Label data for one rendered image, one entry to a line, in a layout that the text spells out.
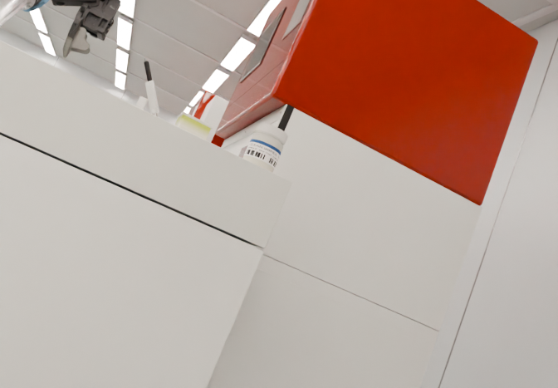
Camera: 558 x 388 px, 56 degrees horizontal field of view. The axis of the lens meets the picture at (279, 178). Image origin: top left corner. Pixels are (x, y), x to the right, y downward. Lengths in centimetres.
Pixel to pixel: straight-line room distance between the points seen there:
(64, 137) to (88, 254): 21
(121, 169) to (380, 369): 95
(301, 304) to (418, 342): 39
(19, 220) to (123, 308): 24
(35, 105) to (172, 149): 25
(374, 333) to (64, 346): 87
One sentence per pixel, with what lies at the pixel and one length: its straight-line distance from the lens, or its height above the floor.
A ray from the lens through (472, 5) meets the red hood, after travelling 183.
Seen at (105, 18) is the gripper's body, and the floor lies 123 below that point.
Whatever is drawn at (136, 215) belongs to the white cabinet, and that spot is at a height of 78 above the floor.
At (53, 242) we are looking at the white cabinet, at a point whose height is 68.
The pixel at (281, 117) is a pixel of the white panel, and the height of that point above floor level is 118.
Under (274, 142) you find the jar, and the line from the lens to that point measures 108.
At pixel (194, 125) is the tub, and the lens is 119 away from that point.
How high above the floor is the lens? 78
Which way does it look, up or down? 10 degrees up
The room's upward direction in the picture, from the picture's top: 23 degrees clockwise
